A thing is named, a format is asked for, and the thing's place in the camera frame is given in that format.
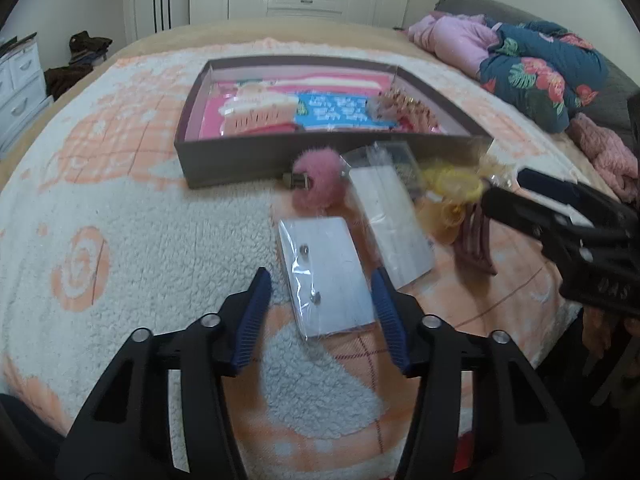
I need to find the dark red hair comb clip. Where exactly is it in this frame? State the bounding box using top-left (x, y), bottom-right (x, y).
top-left (454, 204), bottom-right (497, 276)

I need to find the clear bag white card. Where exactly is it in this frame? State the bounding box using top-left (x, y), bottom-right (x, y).
top-left (348, 165), bottom-right (435, 288)

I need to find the spotted translucent hair claw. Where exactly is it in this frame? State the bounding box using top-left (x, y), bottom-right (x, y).
top-left (367, 89), bottom-right (439, 133)

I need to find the white earring card packet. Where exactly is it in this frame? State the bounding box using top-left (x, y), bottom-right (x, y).
top-left (278, 217), bottom-right (375, 340)

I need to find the pink fluffy pom-pom clip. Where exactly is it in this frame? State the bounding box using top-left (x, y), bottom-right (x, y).
top-left (283, 148), bottom-right (347, 212)

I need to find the white plastic hair claw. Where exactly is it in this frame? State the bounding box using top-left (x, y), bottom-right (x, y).
top-left (218, 84), bottom-right (299, 136)

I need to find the small clear jewelry bag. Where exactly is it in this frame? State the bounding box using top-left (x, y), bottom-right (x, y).
top-left (341, 141), bottom-right (425, 200)

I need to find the pink knitted garment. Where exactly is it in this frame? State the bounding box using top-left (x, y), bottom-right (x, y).
top-left (567, 113), bottom-right (639, 203)

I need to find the grey headboard pillow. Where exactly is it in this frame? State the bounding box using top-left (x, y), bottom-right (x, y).
top-left (434, 0), bottom-right (639, 142)

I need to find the blue floral quilt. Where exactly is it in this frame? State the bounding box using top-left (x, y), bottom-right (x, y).
top-left (478, 21), bottom-right (608, 133)

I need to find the pink quilted jacket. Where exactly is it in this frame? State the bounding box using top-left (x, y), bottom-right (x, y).
top-left (406, 11), bottom-right (499, 79)

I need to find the orange white fleece blanket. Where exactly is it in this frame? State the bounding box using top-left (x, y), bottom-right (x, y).
top-left (1, 39), bottom-right (586, 479)

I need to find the beige bed cover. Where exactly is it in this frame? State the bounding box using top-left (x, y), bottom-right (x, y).
top-left (1, 18), bottom-right (613, 194)

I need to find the white drawer cabinet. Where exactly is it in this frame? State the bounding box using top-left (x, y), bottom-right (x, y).
top-left (0, 32), bottom-right (52, 158)

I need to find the dark clothes pile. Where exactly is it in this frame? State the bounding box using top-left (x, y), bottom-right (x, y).
top-left (44, 30), bottom-right (113, 101)

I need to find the white door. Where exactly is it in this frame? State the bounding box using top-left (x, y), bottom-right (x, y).
top-left (124, 0), bottom-right (190, 44)

